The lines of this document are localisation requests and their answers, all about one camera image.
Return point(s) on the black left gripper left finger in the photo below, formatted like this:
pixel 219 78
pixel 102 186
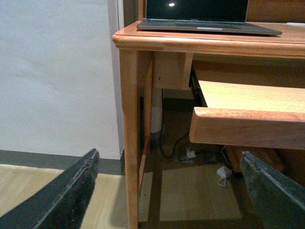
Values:
pixel 62 203

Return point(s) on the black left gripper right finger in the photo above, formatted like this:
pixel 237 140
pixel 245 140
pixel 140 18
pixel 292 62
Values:
pixel 278 200

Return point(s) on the white power adapter on floor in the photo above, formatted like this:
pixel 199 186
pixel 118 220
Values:
pixel 224 173

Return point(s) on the wooden pull-out keyboard tray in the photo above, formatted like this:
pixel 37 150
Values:
pixel 260 110

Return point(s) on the wooden desk with hutch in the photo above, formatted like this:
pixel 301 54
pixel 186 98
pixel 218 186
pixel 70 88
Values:
pixel 152 59

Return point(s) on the small white object on desk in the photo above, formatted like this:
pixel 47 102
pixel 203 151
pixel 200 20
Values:
pixel 298 24

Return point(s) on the grey open laptop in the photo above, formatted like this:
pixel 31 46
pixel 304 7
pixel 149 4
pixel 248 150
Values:
pixel 220 16

